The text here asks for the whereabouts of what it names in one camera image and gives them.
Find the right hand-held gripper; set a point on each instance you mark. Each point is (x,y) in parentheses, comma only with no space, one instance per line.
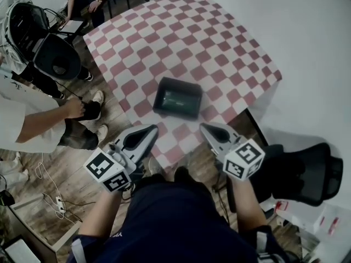
(244,160)

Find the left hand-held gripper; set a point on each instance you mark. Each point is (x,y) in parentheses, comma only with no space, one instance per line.
(105,168)

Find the green packet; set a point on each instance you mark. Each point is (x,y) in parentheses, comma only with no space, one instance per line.
(179,100)

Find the black container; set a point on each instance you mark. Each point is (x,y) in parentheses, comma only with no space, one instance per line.
(178,85)

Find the person's right forearm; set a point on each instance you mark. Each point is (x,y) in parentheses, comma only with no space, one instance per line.
(246,201)

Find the person's left forearm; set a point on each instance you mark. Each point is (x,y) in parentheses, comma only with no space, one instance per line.
(101,212)

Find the person's white shoe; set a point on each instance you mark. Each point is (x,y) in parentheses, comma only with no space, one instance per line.
(156,166)

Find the black-edged table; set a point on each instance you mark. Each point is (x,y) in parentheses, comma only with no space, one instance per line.
(256,127)

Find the person's dark blue shirt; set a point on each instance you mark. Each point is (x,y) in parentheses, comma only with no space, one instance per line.
(170,223)

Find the black mesh office chair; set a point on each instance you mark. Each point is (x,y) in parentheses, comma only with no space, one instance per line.
(307,171)

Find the red white checkered tablecloth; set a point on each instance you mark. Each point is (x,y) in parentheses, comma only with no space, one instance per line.
(178,37)

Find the white power strip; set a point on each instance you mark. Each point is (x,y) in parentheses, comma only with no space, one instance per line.
(61,204)

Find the white box with red label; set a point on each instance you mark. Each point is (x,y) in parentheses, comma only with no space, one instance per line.
(296,215)
(330,220)

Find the white-framed black office chair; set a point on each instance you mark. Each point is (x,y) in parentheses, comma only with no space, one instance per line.
(55,56)

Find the white tablet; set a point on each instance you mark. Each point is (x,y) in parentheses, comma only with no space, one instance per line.
(72,25)

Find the wooden shelf with white edge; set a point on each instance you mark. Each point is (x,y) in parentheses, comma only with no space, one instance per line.
(41,229)

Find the grey laptop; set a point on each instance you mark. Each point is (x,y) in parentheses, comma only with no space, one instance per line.
(19,252)

